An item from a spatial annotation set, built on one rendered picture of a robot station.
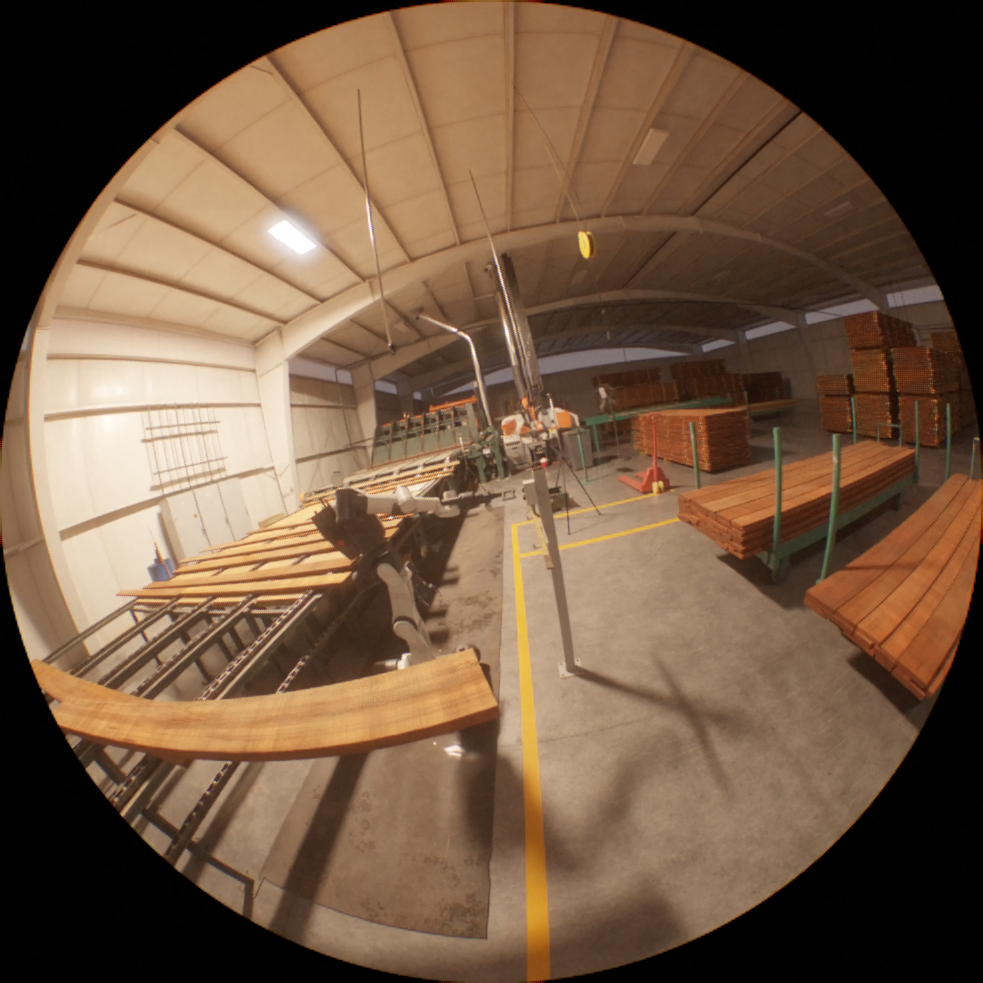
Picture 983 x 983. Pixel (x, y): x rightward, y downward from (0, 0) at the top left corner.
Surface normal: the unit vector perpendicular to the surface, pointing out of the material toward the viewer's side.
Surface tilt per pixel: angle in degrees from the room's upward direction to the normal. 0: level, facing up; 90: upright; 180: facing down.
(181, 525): 90
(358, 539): 94
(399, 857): 0
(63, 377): 88
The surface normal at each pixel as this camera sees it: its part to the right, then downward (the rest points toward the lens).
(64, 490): 0.97, -0.18
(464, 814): -0.22, -0.96
